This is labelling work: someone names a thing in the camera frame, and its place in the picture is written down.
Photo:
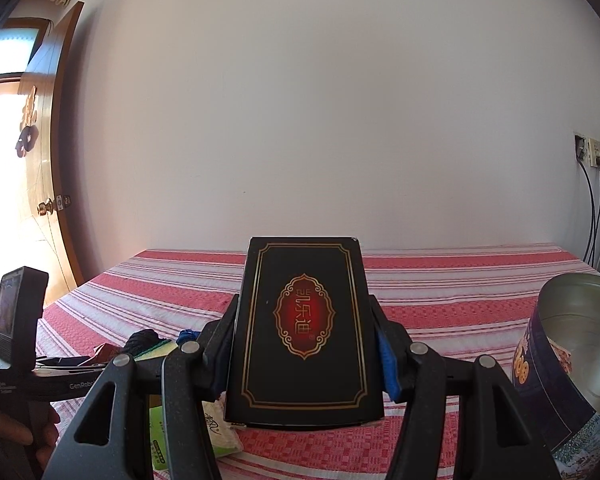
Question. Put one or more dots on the wall socket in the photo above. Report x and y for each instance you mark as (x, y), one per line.
(590, 149)

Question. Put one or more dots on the blue cloth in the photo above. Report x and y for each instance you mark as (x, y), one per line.
(185, 336)

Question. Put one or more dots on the black box with gold frame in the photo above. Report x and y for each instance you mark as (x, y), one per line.
(305, 375)

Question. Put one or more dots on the hanging door ornament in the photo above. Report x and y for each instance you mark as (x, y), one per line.
(27, 130)

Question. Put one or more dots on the brown red packet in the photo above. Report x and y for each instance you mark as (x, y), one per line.
(104, 354)

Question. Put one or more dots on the wooden door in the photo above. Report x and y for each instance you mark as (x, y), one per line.
(55, 110)

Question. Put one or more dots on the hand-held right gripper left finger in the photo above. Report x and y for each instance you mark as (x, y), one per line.
(222, 355)

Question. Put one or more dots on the black rolled sock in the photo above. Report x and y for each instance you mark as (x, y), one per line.
(140, 342)

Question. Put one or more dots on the brass door knob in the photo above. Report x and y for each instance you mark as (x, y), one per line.
(45, 207)

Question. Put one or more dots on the green yellow scouring sponge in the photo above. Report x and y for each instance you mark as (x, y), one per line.
(162, 349)

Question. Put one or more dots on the green white tissue pack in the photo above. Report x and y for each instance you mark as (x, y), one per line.
(225, 430)

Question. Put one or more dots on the blue printed round tin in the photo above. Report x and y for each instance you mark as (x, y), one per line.
(545, 400)

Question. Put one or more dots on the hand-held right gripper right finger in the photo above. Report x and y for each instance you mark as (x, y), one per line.
(387, 365)

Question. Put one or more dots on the red striped cloth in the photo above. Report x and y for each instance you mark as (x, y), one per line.
(455, 285)

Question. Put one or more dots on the door latch plate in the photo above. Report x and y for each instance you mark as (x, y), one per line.
(64, 201)

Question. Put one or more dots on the window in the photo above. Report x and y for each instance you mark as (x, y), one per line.
(10, 50)

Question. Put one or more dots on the person's left hand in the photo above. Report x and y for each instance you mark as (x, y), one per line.
(47, 432)

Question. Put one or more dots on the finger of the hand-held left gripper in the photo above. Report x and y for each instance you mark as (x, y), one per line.
(70, 371)

